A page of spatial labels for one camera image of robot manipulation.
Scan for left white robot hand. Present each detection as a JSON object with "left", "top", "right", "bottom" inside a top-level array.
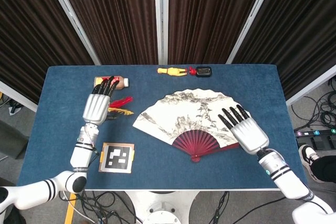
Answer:
[{"left": 82, "top": 76, "right": 120, "bottom": 126}]

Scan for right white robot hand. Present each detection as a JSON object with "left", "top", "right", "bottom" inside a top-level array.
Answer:
[{"left": 217, "top": 104, "right": 270, "bottom": 156}]

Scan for paper folding fan red ribs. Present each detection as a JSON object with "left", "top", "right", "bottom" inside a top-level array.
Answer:
[{"left": 132, "top": 89, "right": 253, "bottom": 162}]

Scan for red yellow feather shuttlecock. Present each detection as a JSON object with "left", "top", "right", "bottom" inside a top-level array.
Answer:
[{"left": 106, "top": 96, "right": 134, "bottom": 120}]

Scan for brown bottle red label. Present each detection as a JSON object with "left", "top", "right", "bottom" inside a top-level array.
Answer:
[{"left": 94, "top": 76, "right": 130, "bottom": 90}]

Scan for black white marker card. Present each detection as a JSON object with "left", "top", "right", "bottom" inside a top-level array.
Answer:
[{"left": 98, "top": 142, "right": 135, "bottom": 174}]

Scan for white black sneaker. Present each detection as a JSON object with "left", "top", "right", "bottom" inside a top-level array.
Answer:
[{"left": 298, "top": 144, "right": 322, "bottom": 183}]

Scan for small black case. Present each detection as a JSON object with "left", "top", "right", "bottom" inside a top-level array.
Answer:
[{"left": 195, "top": 66, "right": 213, "bottom": 78}]

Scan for black trouser leg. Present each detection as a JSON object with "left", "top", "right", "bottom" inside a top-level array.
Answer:
[{"left": 311, "top": 155, "right": 336, "bottom": 184}]

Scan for yellow rubber chicken toy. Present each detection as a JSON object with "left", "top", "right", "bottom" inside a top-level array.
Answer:
[{"left": 156, "top": 66, "right": 197, "bottom": 77}]

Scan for brown fabric partition panel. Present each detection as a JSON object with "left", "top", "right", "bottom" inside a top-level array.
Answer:
[
  {"left": 0, "top": 0, "right": 102, "bottom": 113},
  {"left": 227, "top": 0, "right": 336, "bottom": 106},
  {"left": 55, "top": 0, "right": 161, "bottom": 65},
  {"left": 161, "top": 0, "right": 279, "bottom": 65}
]

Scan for blue felt table mat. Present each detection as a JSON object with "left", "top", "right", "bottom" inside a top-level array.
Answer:
[{"left": 16, "top": 64, "right": 308, "bottom": 190}]

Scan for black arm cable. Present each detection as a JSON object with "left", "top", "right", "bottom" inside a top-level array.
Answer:
[{"left": 216, "top": 196, "right": 287, "bottom": 224}]

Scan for black floor cable tangle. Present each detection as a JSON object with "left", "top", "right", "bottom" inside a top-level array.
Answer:
[
  {"left": 59, "top": 190, "right": 137, "bottom": 224},
  {"left": 291, "top": 77, "right": 336, "bottom": 133}
]

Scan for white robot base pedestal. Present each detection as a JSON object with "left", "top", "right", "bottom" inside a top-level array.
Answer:
[{"left": 125, "top": 190, "right": 199, "bottom": 224}]

